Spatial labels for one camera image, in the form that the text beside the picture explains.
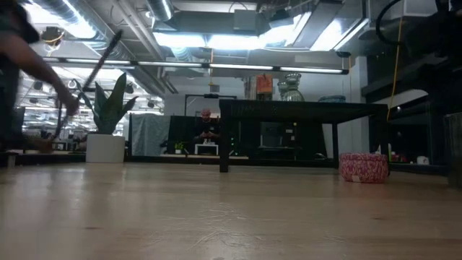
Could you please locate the computer tower green lights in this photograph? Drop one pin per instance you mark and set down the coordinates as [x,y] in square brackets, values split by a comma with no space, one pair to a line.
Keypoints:
[232,141]

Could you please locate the small white cup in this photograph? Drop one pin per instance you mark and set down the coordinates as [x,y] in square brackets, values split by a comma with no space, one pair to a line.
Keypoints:
[422,160]

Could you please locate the black side table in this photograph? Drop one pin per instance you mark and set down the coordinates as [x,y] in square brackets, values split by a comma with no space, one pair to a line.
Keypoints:
[299,108]

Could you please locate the pink patterned candle tin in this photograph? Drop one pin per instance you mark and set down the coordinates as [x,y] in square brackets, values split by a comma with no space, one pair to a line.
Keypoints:
[362,168]

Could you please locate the person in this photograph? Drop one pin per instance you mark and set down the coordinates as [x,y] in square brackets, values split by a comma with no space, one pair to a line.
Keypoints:
[21,54]
[206,128]

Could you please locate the small potted green plant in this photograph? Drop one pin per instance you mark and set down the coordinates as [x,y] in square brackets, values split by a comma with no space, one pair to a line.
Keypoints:
[179,146]

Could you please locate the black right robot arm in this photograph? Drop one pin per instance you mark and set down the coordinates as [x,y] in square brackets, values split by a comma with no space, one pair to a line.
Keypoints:
[433,36]

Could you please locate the blue patterned candle tin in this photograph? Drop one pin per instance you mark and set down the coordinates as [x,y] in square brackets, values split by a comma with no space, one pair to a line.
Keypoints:
[332,98]

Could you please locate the grey cloth partition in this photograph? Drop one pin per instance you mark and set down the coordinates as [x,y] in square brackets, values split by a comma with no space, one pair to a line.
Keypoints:
[149,128]

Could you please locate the white ceiling vent box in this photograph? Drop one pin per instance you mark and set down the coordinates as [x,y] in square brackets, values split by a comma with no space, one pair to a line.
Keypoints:
[418,8]

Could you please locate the grey ceiling box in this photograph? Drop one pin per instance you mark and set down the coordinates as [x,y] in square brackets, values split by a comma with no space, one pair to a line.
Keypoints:
[244,20]

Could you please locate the long ceiling light bar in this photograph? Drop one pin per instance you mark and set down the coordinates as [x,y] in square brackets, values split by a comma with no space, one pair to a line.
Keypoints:
[238,66]

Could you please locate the black gantry frame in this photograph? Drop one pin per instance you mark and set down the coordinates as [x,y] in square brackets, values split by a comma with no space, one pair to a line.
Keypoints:
[211,96]

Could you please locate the green snake plant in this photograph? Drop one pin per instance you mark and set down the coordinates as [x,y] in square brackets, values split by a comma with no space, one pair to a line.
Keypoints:
[110,112]

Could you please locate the small white table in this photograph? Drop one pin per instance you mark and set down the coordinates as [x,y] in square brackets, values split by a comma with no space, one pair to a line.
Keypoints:
[206,148]

